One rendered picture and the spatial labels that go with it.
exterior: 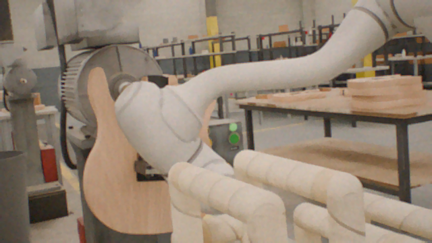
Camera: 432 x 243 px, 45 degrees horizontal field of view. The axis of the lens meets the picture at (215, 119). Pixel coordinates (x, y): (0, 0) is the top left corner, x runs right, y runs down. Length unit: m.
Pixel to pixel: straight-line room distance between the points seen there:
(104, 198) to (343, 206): 0.91
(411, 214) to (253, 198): 0.26
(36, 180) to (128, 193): 3.72
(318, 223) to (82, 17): 0.72
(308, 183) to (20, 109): 4.53
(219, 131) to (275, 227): 1.15
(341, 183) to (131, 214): 0.92
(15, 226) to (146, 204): 2.91
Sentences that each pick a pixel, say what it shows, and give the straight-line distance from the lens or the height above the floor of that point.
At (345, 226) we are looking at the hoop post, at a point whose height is 1.17.
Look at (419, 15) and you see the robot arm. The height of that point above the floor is 1.36.
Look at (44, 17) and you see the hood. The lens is 1.81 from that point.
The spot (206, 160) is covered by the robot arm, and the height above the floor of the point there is 1.13.
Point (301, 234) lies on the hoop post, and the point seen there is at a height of 1.10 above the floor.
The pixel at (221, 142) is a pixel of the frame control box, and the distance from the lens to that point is 1.56.
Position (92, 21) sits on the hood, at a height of 1.42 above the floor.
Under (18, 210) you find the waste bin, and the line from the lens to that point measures 4.18.
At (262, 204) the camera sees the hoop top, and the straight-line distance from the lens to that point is 0.42.
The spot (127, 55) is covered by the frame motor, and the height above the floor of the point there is 1.35.
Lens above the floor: 1.32
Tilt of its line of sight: 7 degrees down
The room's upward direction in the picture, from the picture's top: 5 degrees counter-clockwise
